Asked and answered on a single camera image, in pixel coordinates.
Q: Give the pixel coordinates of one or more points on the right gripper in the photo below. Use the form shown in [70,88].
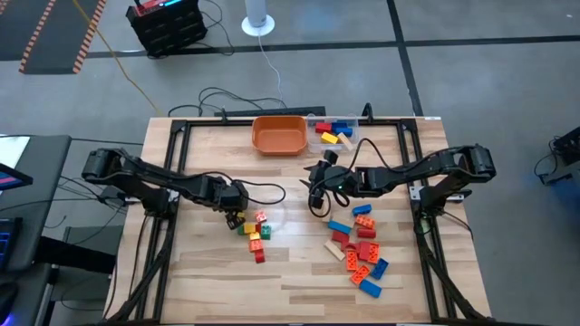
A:
[337,179]

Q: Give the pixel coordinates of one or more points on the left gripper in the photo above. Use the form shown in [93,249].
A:
[226,194]

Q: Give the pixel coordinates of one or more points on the small green plastic brick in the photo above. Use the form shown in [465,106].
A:
[240,231]
[266,232]

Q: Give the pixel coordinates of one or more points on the small yellow plastic brick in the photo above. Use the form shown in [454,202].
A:
[254,236]
[249,228]

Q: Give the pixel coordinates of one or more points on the small orange plastic brick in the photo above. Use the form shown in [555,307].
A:
[260,216]
[256,245]

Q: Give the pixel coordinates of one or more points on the blue rounded wooden block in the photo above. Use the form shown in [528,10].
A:
[361,209]

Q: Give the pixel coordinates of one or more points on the light blue block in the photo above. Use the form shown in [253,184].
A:
[340,226]

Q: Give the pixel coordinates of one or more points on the dark blue wooden block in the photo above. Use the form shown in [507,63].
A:
[342,129]

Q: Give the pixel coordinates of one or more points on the long orange plastic brick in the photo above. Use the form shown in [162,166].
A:
[373,252]
[364,221]
[360,274]
[351,260]

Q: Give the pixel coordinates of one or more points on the red wooden cylinder block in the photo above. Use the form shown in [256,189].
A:
[366,233]

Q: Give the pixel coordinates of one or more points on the long dark blue plastic brick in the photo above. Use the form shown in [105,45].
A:
[379,268]

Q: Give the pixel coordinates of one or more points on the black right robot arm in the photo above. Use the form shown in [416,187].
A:
[408,174]

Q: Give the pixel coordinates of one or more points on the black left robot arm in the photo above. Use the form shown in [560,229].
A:
[136,174]

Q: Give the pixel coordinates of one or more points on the clear plastic container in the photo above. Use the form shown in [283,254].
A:
[317,147]

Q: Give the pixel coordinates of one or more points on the yellow wooden block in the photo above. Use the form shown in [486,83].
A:
[329,138]

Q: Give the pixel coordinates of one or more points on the orange plastic bin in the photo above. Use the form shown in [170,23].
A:
[281,140]

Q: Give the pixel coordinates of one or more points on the long red plastic brick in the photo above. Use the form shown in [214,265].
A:
[364,250]

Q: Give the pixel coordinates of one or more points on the white tower fan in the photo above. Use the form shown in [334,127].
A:
[258,25]

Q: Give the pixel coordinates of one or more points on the dark grey desk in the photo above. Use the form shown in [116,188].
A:
[41,181]

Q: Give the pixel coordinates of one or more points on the black plastic crate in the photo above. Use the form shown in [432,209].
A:
[172,31]

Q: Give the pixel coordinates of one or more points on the tablet with pink screen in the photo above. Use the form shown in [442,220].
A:
[11,179]

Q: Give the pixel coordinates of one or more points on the keyboard with blue lights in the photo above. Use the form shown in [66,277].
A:
[6,244]

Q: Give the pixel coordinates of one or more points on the red electronic device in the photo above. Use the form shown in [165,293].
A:
[151,6]

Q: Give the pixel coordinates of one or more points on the white sheet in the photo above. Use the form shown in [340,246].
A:
[11,149]

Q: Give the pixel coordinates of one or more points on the black floor equipment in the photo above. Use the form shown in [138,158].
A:
[568,145]

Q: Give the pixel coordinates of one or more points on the black mat orange striped edge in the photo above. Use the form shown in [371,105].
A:
[63,36]
[13,27]

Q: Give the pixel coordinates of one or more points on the black aluminium table frame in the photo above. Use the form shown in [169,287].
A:
[213,122]

